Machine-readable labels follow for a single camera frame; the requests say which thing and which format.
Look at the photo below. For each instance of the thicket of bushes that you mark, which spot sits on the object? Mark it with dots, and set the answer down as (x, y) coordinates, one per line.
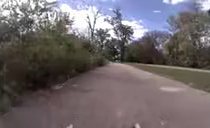
(43, 56)

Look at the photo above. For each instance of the green grass field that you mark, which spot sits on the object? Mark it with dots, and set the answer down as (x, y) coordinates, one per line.
(189, 78)

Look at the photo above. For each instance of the grey asphalt path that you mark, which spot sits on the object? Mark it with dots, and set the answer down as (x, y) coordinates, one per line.
(116, 96)

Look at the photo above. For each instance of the tall dark tree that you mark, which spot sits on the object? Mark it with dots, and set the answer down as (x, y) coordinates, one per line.
(121, 35)

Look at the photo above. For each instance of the wood of trees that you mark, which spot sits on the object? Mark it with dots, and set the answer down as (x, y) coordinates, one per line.
(189, 43)

